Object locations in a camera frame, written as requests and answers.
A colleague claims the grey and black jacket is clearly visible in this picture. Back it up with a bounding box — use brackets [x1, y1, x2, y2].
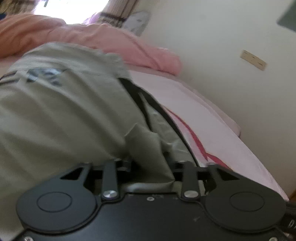
[1, 43, 195, 240]

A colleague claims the pink cartoon blanket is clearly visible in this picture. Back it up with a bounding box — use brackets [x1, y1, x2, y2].
[0, 55, 290, 204]

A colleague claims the pink duvet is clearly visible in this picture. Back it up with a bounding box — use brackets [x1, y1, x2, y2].
[1, 14, 182, 76]

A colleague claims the white patterned pillow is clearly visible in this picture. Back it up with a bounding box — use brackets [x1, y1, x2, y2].
[122, 11, 151, 37]

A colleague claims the brown striped right curtain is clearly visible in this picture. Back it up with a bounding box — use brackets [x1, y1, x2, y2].
[86, 0, 138, 28]

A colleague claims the beige wall socket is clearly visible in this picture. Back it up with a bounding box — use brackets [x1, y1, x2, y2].
[240, 50, 267, 71]

